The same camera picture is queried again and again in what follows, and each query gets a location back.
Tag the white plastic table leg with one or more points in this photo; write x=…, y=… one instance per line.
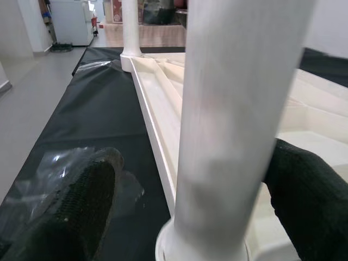
x=231, y=108
x=131, y=27

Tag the pink checked cloth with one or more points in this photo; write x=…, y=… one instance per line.
x=160, y=35

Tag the black plastic bag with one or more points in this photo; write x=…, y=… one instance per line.
x=160, y=12

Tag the black table cloth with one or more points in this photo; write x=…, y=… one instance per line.
x=103, y=108

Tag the dark floor mat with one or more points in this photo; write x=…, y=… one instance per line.
x=62, y=47

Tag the cream plastic table top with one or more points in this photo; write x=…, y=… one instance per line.
x=304, y=114

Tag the black wok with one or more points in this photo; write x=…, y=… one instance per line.
x=182, y=17

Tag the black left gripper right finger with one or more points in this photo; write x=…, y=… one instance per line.
x=312, y=204

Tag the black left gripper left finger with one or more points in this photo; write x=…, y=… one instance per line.
x=76, y=212

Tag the white fridge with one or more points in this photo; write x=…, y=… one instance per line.
x=70, y=21

